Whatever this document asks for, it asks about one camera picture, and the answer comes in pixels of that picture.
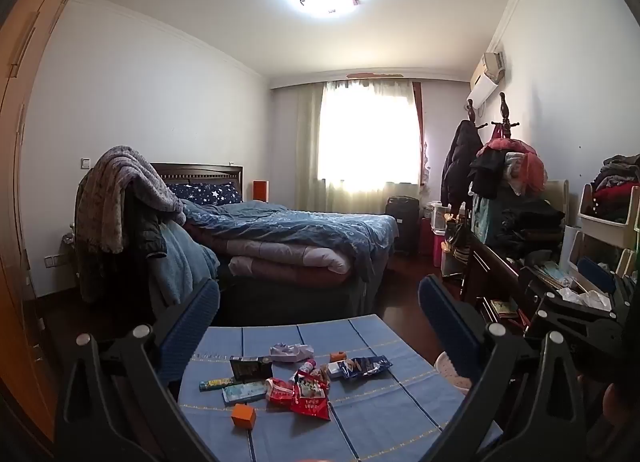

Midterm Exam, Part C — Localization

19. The blue striped tablecloth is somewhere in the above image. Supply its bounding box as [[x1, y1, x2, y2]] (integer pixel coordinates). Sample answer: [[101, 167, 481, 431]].
[[177, 313, 503, 462]]

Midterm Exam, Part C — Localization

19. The red curtain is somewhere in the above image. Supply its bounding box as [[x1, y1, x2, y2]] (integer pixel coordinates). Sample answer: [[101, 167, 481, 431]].
[[412, 82, 432, 183]]

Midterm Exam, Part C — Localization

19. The wooden wardrobe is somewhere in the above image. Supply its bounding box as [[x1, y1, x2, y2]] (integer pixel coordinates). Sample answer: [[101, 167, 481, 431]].
[[0, 0, 113, 448]]

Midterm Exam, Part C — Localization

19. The dark padded jacket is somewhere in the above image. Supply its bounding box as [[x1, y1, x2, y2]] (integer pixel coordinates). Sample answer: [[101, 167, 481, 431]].
[[122, 182, 168, 263]]

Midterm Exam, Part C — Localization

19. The small orange box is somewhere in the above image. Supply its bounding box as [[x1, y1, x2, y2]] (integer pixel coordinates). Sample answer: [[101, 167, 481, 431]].
[[231, 404, 257, 429]]

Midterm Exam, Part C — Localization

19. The grey knitted blanket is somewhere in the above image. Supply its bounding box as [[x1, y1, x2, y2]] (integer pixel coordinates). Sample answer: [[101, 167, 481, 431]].
[[76, 145, 187, 255]]

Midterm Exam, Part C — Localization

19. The blue snack bag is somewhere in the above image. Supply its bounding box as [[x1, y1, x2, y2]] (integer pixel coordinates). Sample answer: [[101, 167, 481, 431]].
[[327, 355, 394, 381]]

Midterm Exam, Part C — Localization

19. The light blue flat packet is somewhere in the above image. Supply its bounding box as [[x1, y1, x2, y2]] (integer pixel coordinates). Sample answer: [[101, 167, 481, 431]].
[[222, 382, 267, 405]]

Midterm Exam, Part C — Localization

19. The dark wooden dresser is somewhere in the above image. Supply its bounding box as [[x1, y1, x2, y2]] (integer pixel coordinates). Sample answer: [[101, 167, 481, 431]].
[[462, 232, 561, 330]]

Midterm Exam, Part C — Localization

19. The person's right hand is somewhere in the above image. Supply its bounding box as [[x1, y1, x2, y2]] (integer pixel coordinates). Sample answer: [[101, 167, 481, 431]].
[[601, 382, 632, 425]]

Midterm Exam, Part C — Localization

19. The black hanging coat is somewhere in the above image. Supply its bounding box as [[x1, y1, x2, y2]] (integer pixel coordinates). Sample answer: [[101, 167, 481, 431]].
[[440, 119, 485, 208]]

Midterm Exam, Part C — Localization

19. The red storage bin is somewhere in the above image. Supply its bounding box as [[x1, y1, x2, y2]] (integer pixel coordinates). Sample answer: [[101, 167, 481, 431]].
[[419, 217, 446, 273]]

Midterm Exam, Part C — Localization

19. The wooden coat rack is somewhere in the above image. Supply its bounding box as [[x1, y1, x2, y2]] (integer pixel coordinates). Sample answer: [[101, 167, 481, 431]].
[[464, 91, 521, 143]]

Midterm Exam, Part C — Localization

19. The small red snack wrapper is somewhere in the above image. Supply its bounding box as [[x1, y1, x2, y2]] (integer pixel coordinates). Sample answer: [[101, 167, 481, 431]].
[[265, 377, 297, 405]]

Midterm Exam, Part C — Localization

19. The blue duvet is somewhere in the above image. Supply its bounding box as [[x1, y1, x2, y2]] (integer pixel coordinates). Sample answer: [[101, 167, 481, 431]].
[[177, 198, 400, 283]]

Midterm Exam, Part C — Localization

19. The dark wooden headboard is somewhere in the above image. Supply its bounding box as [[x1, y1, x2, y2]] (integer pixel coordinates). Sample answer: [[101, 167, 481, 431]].
[[150, 163, 244, 203]]

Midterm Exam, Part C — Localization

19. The pile of clothes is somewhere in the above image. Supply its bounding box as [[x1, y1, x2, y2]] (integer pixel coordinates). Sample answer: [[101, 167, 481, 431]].
[[467, 137, 566, 255]]

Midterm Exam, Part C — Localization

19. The white air conditioner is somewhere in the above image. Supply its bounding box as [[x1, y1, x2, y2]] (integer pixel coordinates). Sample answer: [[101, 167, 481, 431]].
[[466, 51, 506, 110]]

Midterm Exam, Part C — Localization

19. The pink folded quilt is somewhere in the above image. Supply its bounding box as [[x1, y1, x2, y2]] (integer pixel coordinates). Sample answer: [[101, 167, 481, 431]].
[[187, 225, 353, 289]]

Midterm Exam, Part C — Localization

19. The dark rectangular box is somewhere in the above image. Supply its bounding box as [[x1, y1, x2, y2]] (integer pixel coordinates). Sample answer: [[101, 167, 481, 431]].
[[229, 355, 274, 384]]

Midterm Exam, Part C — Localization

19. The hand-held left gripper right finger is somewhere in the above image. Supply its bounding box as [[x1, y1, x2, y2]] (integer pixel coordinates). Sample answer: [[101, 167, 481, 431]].
[[417, 274, 589, 462]]

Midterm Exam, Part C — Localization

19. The white storage rack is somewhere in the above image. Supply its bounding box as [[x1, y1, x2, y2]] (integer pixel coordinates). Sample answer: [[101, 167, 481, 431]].
[[557, 181, 640, 293]]

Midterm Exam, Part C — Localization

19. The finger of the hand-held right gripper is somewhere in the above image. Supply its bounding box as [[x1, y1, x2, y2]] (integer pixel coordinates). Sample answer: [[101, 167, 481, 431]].
[[575, 256, 632, 314], [525, 290, 621, 344]]

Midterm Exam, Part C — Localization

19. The large red snack bag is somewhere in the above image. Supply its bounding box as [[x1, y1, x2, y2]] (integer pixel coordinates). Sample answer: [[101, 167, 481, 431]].
[[291, 369, 332, 422]]

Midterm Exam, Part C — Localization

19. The black suitcase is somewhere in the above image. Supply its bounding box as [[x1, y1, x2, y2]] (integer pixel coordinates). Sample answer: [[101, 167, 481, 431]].
[[385, 195, 422, 257]]

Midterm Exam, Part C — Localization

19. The pale crumpled wrapper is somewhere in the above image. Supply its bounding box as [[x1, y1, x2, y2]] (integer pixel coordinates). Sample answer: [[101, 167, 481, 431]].
[[269, 343, 316, 364]]

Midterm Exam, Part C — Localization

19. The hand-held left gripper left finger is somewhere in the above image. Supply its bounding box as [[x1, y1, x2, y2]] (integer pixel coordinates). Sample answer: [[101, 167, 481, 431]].
[[54, 277, 221, 462]]

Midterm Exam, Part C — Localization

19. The clear plastic container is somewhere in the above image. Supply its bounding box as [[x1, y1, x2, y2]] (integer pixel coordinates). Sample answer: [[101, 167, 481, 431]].
[[429, 201, 458, 238]]

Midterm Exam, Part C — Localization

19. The navy star pillow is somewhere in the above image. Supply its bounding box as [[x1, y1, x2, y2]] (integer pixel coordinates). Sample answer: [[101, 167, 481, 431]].
[[165, 181, 242, 205]]

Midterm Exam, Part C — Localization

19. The sheer window curtain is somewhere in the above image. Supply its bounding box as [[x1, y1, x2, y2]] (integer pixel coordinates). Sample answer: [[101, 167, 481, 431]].
[[295, 80, 426, 213]]

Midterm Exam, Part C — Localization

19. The light blue fleece blanket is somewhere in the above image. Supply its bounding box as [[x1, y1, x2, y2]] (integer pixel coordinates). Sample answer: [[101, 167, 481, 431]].
[[147, 219, 221, 305]]

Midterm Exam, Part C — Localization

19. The bed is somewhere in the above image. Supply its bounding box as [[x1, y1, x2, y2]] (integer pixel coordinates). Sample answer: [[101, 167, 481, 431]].
[[150, 163, 401, 328]]

